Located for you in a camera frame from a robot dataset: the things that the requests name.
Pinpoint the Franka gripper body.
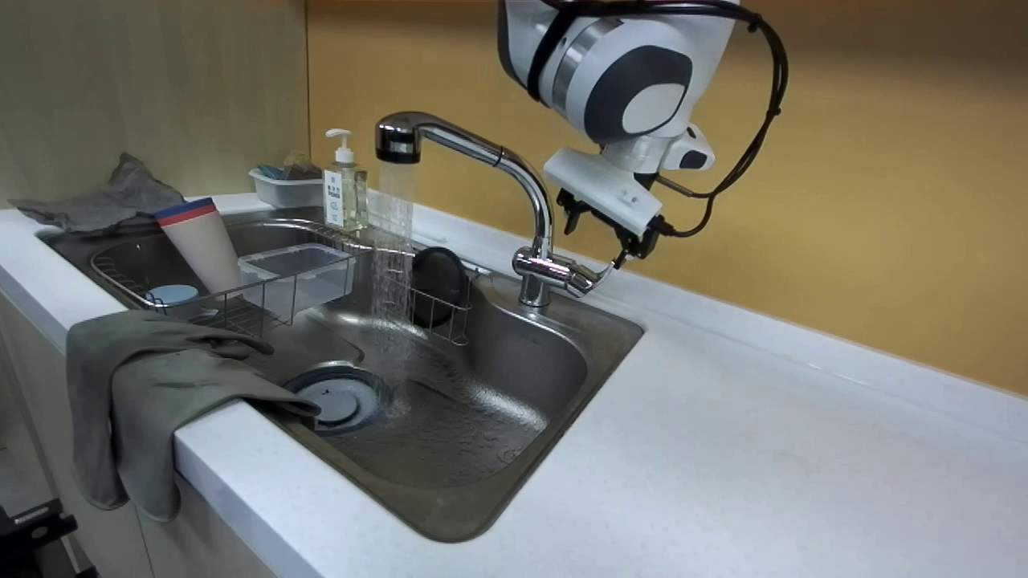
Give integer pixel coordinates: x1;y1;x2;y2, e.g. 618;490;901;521
542;145;668;244

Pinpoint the chrome kitchen faucet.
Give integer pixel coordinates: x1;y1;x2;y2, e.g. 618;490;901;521
373;110;587;321

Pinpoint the black round strainer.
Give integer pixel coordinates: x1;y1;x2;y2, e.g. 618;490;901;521
407;244;471;332

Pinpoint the clear soap pump bottle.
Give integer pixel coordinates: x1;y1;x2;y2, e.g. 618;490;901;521
322;124;373;233

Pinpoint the stainless steel sink basin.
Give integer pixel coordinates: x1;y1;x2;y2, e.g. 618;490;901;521
40;204;648;545

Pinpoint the clear plastic container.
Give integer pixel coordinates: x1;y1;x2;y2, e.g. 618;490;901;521
239;241;361;323

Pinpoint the white plastic sponge tray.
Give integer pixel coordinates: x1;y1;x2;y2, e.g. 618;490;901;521
248;164;325;214

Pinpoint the blue sponge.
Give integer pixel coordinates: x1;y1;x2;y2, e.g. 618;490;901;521
254;156;322;183

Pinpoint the sink drain cover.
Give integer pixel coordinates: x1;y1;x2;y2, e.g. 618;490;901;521
283;361;396;437

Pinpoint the white cup blue red rim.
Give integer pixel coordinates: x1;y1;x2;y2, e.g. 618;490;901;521
152;197;243;299

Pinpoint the light blue bowl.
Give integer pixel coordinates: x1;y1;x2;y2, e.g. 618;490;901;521
145;278;206;310

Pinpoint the grey crumpled cloth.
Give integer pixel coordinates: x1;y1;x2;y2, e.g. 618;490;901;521
12;152;190;241

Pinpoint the grey cloth draped over edge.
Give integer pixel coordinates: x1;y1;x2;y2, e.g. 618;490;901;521
64;305;325;522

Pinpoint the chrome tap lever handle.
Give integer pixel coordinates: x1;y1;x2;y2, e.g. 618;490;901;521
554;258;612;299

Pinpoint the small wire holder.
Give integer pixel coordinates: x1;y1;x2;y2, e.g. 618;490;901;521
401;264;482;348

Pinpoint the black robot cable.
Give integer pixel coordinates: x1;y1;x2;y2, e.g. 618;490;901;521
648;0;793;244

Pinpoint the wire dish rack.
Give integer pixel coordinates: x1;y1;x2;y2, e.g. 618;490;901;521
88;225;363;327

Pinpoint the black metal frame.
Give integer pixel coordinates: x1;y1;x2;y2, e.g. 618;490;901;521
0;497;88;578

